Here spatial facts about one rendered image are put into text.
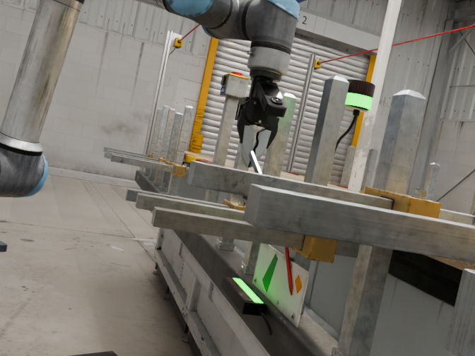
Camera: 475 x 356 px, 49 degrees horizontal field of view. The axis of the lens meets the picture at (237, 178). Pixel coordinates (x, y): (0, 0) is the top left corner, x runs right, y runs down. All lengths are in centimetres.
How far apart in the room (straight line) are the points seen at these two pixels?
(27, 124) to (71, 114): 721
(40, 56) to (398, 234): 130
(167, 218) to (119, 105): 805
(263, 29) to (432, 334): 69
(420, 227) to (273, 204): 13
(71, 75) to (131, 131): 129
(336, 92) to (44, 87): 90
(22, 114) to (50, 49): 20
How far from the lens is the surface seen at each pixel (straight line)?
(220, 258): 140
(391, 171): 78
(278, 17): 117
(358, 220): 43
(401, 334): 109
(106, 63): 892
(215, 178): 64
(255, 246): 125
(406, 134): 79
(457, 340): 20
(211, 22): 117
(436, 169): 254
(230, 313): 142
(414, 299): 106
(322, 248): 95
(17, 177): 164
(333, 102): 101
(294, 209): 41
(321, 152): 100
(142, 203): 114
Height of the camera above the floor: 99
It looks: 3 degrees down
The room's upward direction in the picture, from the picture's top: 12 degrees clockwise
